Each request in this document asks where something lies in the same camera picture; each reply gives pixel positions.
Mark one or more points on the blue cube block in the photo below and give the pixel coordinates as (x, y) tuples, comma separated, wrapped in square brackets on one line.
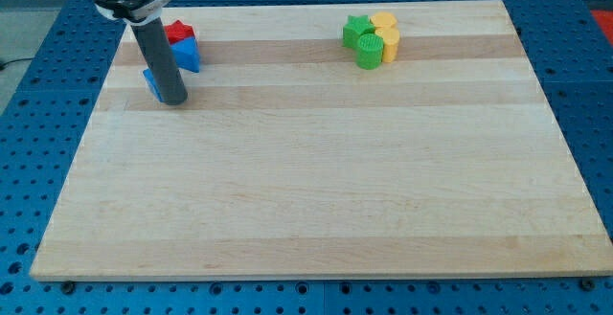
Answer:
[(152, 86)]

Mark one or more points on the wooden board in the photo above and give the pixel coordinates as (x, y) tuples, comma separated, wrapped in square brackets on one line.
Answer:
[(290, 162)]

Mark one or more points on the green cylinder block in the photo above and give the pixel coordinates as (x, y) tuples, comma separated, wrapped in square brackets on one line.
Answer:
[(369, 49)]

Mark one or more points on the green star block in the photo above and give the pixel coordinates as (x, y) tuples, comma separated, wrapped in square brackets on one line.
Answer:
[(354, 28)]

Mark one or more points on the yellow cylinder block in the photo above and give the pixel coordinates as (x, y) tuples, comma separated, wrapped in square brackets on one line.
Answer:
[(391, 39)]

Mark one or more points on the yellow hexagon block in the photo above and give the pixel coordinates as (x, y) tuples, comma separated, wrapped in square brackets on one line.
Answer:
[(383, 20)]

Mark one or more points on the blue triangular block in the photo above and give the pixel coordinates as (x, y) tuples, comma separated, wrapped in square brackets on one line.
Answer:
[(186, 54)]

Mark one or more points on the red star block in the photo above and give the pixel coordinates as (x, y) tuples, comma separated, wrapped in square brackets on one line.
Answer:
[(178, 31)]

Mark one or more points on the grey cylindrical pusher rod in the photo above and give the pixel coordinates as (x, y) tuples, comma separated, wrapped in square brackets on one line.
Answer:
[(156, 50)]

